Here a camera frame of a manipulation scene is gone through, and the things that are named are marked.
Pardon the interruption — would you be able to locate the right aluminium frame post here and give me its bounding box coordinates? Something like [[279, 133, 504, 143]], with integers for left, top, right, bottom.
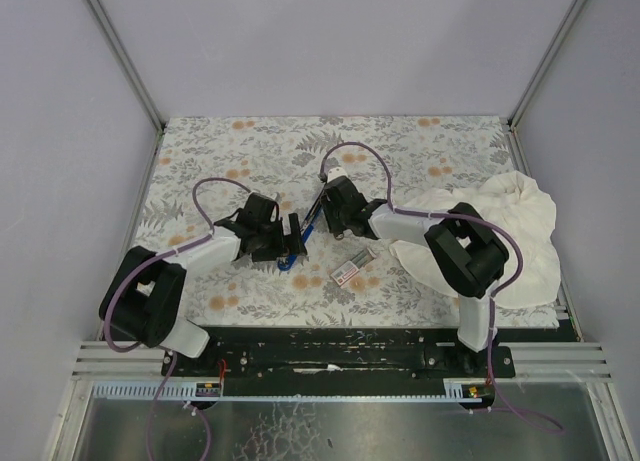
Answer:
[[505, 0, 590, 132]]

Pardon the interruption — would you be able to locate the purple cable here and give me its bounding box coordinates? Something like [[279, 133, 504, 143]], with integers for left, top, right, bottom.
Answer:
[[99, 178, 254, 461], [318, 141, 565, 435]]

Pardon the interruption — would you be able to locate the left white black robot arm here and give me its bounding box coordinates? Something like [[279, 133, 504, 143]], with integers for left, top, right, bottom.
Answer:
[[99, 193, 307, 359]]

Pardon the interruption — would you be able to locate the left aluminium extrusion rail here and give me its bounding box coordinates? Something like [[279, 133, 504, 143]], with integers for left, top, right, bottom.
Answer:
[[72, 341, 166, 380]]

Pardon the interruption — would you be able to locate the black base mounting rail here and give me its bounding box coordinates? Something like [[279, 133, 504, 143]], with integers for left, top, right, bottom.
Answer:
[[102, 324, 519, 397]]

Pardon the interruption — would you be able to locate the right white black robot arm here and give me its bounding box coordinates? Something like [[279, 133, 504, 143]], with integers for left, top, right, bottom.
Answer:
[[319, 170, 523, 352]]

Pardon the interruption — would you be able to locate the floral patterned table mat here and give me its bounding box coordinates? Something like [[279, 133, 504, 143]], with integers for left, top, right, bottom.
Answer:
[[107, 114, 569, 328]]

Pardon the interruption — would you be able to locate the left aluminium frame post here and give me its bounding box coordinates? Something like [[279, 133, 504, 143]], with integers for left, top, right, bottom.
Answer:
[[83, 0, 166, 132]]

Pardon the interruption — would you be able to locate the white slotted cable duct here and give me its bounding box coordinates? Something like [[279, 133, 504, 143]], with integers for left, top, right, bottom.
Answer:
[[92, 375, 482, 405]]

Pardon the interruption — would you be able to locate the aluminium frame post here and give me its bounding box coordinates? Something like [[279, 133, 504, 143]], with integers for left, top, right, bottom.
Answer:
[[83, 0, 166, 132], [505, 0, 590, 132]]

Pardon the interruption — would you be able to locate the aluminium extrusion rail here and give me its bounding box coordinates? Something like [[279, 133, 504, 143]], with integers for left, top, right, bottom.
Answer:
[[506, 342, 613, 383], [72, 341, 166, 380]]

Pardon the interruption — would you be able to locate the blue stapler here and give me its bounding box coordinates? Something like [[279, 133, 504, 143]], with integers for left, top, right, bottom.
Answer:
[[277, 199, 322, 272]]

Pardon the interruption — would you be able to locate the red white staple box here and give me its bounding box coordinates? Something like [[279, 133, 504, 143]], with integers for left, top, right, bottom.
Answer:
[[331, 261, 359, 286]]

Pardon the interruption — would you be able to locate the white crumpled cloth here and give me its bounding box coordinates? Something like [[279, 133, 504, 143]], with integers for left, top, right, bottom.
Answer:
[[406, 171, 561, 310]]

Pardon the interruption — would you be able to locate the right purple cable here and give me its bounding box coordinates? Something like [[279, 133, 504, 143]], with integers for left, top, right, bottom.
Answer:
[[318, 141, 565, 435]]

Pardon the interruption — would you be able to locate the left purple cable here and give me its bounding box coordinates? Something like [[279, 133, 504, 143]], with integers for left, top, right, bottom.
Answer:
[[99, 178, 254, 461]]

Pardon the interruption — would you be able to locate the right aluminium extrusion rail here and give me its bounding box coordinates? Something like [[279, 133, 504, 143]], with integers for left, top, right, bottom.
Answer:
[[506, 342, 613, 383]]

